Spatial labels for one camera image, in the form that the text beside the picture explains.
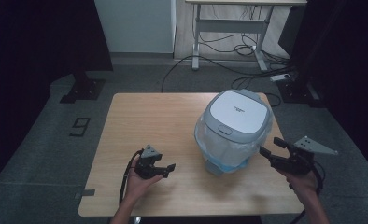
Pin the translucent plastic bin liner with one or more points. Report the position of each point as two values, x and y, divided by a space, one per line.
222 149

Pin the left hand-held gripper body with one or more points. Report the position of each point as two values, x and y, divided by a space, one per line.
146 166

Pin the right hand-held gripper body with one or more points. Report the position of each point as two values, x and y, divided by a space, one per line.
297 163

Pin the white power strip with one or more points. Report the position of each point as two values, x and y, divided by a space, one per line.
280 77

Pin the black stand base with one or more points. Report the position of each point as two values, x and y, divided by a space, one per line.
84 88
299 93

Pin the person's left hand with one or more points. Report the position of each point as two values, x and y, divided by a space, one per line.
138 186

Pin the person's right hand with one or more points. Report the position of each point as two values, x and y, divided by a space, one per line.
303 185

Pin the white standing desk frame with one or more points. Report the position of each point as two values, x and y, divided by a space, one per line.
232 26

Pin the dark curtain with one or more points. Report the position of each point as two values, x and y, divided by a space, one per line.
32 62
344 62

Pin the grey tape strip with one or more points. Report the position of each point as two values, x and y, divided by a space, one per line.
85 193

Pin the grey white lidded trash can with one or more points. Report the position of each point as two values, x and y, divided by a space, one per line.
241 112

